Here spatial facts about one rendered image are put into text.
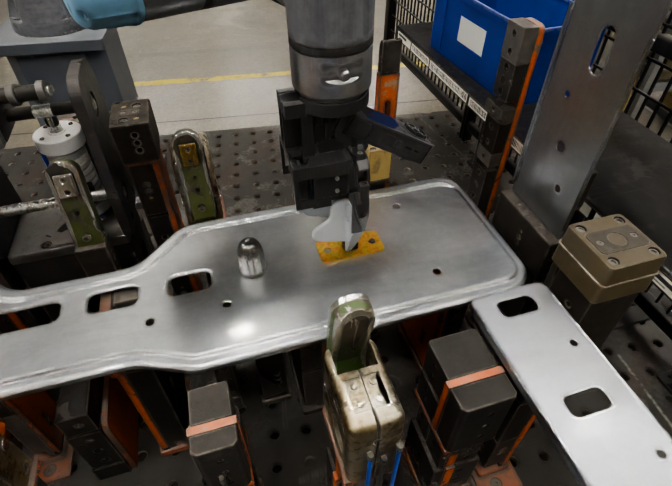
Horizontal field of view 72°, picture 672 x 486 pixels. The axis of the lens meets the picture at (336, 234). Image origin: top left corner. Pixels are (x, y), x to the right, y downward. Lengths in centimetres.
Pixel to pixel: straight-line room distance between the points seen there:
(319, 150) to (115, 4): 21
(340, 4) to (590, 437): 43
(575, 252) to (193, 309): 44
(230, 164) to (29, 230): 63
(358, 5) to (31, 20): 77
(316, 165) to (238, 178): 79
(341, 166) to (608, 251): 31
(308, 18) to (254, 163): 93
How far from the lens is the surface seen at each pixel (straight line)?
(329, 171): 47
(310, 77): 42
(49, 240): 77
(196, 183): 66
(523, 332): 55
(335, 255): 58
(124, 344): 55
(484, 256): 62
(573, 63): 62
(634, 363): 99
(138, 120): 67
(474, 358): 54
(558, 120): 64
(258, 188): 120
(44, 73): 109
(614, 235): 62
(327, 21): 40
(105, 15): 43
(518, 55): 73
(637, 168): 81
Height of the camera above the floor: 142
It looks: 43 degrees down
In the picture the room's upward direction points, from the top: straight up
